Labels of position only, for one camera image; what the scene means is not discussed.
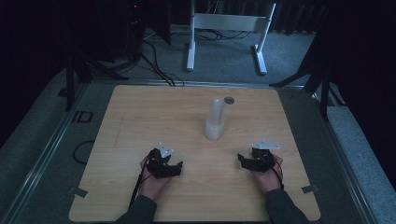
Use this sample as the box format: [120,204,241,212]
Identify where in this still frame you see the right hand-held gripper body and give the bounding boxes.
[248,139,281,173]

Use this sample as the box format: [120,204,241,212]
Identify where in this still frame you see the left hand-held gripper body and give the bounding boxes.
[146,142,176,180]

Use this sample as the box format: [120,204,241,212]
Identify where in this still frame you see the stack of clear plastic cups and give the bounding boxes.
[204,97,227,142]

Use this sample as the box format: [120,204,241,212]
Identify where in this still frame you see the person's right hand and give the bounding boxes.
[250,154,284,194]

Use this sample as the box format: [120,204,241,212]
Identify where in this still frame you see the person's left hand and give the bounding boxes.
[138,155,176,202]

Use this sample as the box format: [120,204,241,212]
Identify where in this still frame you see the grey tape piece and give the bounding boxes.
[72,187,90,199]
[301,184,320,194]

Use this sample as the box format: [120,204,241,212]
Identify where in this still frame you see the black tripod stand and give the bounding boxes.
[64,46,129,112]
[269,31,347,122]

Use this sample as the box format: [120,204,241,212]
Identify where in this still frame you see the dark computer tower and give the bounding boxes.
[122,0,148,62]

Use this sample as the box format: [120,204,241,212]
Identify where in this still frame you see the white metal stand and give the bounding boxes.
[186,0,277,76]

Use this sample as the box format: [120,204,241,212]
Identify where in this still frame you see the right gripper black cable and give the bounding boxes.
[270,155,285,190]

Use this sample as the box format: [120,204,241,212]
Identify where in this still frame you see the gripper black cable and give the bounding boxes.
[270,155,285,190]
[129,157,154,210]

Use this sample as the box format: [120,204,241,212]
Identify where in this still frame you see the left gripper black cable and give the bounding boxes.
[129,157,154,210]

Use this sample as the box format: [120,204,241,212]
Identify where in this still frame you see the black cable loop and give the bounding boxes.
[72,139,95,166]

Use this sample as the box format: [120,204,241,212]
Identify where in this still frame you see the black floor cables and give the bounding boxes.
[136,39,185,88]

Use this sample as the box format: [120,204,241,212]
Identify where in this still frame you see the black cables under stand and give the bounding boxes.
[194,27,251,42]

